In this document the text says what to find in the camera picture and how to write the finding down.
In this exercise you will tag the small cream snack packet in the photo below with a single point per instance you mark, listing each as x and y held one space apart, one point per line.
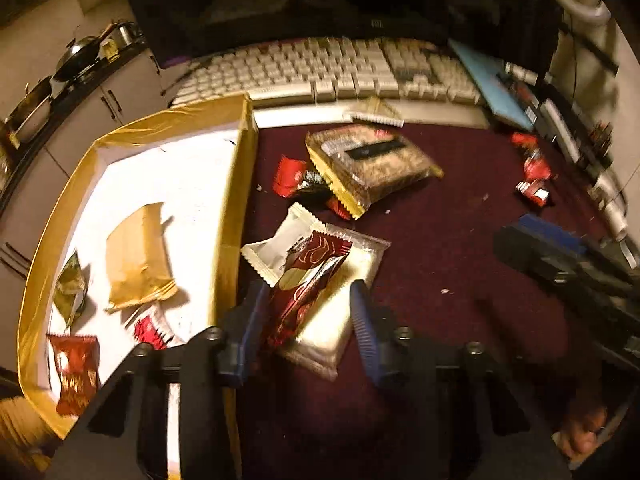
375 112

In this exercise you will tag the metal wok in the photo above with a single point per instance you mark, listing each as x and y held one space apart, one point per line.
80 55

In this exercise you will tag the dark red snack bar packet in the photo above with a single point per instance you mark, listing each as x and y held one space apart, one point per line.
305 285

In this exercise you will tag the white marker pen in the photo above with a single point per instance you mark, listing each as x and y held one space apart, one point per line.
521 73

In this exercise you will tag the dark red desk mat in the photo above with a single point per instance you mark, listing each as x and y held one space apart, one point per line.
440 270

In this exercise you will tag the red gold-print snack packet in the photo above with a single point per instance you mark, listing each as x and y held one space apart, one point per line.
75 375

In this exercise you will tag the blue notebook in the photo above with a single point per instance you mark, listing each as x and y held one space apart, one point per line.
492 82

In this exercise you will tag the gold-edged white box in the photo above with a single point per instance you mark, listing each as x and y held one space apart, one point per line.
165 175

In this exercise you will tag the large metal pot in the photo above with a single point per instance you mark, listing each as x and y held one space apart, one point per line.
30 110

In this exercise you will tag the white tube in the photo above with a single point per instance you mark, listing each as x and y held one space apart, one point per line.
611 205

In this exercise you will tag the tan snack packet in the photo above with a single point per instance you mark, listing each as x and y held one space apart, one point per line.
137 255

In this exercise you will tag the red black snack packet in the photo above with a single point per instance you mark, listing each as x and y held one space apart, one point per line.
292 177

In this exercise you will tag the small green gold snack packet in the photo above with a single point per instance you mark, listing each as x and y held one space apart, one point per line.
70 285

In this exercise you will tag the small metal pot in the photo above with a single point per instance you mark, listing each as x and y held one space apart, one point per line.
125 32

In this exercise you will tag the large brown gold-edged snack packet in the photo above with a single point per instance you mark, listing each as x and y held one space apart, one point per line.
380 170

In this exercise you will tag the small red white snack packet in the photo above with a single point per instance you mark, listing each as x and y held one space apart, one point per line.
150 332

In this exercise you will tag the small red candy wrapper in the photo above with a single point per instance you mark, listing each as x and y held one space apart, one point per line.
536 166
523 139
534 193

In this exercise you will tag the black monitor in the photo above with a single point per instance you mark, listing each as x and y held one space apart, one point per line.
300 0

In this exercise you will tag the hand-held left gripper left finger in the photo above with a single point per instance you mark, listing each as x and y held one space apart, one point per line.
251 322

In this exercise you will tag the beige keyboard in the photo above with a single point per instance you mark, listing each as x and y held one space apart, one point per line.
320 70

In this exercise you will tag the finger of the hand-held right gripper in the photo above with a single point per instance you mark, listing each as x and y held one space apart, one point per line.
547 232
532 255

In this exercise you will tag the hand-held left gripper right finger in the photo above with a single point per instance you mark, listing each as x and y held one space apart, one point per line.
364 332

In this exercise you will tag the person's right hand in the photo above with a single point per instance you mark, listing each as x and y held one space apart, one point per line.
582 432

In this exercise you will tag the white kitchen cabinet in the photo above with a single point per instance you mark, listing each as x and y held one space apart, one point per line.
70 140

